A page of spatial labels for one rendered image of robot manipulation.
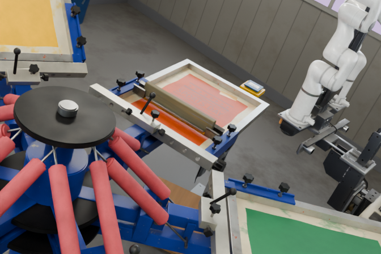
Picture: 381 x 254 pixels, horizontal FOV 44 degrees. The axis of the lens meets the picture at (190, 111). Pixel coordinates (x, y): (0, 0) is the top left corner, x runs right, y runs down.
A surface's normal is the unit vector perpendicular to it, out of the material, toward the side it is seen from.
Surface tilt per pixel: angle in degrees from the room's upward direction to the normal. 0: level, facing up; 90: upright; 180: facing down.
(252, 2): 90
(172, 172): 0
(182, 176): 0
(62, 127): 0
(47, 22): 32
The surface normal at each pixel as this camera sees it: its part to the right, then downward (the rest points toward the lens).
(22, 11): 0.51, -0.39
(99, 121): 0.30, -0.82
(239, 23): -0.64, 0.21
